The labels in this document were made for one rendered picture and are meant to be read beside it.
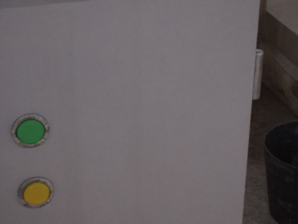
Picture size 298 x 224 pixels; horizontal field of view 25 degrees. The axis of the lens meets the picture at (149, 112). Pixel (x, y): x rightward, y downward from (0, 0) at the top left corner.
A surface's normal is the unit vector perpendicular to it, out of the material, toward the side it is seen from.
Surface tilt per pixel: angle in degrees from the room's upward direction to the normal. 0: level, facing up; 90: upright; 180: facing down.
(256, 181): 0
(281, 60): 35
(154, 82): 90
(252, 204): 0
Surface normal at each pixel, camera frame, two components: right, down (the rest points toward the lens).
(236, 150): 0.27, 0.45
